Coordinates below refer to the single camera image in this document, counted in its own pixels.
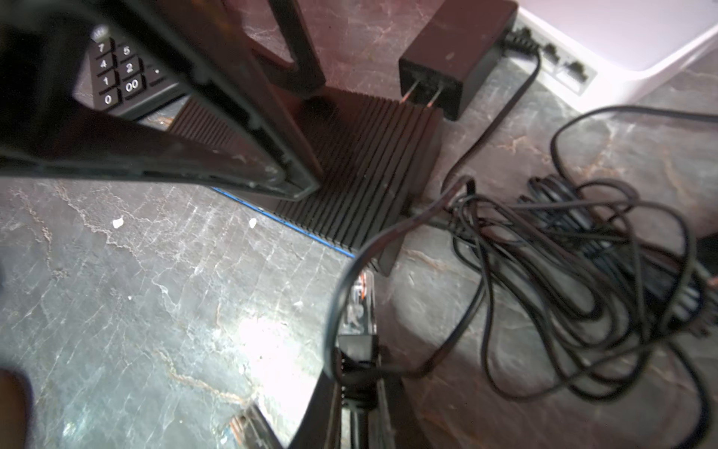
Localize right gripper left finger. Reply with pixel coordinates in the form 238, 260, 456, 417
289, 372, 342, 449

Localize black calculator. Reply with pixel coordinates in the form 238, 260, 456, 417
87, 24, 185, 121

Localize white small network switch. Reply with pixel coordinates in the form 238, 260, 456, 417
514, 0, 717, 112

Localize black power adapter with cable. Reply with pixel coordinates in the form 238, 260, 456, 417
431, 140, 717, 448

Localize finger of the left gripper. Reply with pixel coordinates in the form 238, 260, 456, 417
224, 0, 326, 95
1, 1, 325, 200

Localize black network switch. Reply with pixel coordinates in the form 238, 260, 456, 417
167, 86, 444, 276

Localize grey ethernet cable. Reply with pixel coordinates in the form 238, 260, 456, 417
322, 175, 478, 449

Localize black power adapter left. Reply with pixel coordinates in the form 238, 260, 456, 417
397, 0, 520, 122

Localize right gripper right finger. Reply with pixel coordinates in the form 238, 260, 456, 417
375, 376, 432, 449

